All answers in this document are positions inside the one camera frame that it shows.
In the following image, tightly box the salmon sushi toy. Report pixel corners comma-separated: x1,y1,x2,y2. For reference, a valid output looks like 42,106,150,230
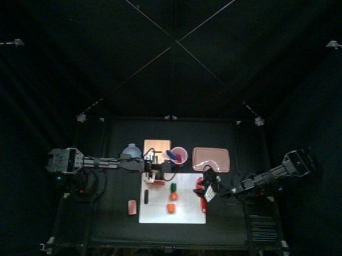
127,199,139,216

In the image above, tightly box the white paper tag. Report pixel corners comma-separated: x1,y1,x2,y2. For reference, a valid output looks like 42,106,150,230
203,185,218,204

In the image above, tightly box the red long toy knife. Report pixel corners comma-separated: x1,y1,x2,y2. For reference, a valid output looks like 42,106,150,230
197,176,209,214

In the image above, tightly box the blue spoon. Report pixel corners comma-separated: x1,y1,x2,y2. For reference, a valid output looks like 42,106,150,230
166,149,183,164

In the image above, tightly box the toy carrot green top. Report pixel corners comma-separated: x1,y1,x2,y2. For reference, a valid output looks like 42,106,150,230
169,182,179,202

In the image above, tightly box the purple bowl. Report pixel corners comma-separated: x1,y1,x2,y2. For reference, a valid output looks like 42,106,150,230
170,146,190,166

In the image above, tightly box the square wooden board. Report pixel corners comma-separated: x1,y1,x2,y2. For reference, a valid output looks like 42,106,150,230
143,139,173,162

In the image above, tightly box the pink rectangular tray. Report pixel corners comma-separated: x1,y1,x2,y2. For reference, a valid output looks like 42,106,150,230
191,146,231,174

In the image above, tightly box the clear plastic bottle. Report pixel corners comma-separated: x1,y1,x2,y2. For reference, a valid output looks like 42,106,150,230
120,142,143,160

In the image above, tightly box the white cutting board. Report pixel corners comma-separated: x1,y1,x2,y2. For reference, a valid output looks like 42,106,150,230
138,172,207,225

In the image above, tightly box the printed label sticker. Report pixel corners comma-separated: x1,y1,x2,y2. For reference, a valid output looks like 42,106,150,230
247,213,279,243

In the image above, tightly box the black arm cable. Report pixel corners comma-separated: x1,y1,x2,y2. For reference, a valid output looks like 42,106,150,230
79,169,108,203

